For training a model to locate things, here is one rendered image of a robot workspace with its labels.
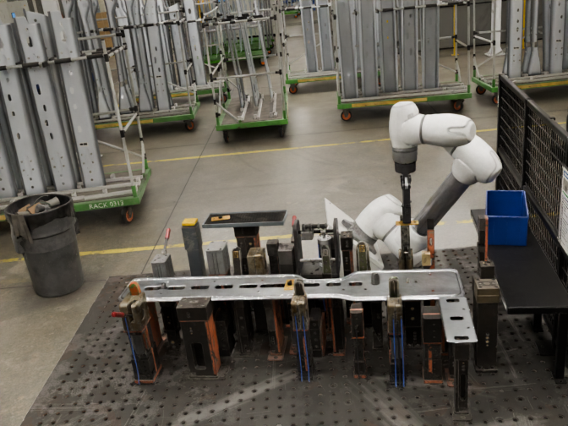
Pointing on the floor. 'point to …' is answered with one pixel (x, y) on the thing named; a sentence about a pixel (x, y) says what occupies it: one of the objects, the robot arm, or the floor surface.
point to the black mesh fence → (546, 347)
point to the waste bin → (47, 242)
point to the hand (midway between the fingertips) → (406, 212)
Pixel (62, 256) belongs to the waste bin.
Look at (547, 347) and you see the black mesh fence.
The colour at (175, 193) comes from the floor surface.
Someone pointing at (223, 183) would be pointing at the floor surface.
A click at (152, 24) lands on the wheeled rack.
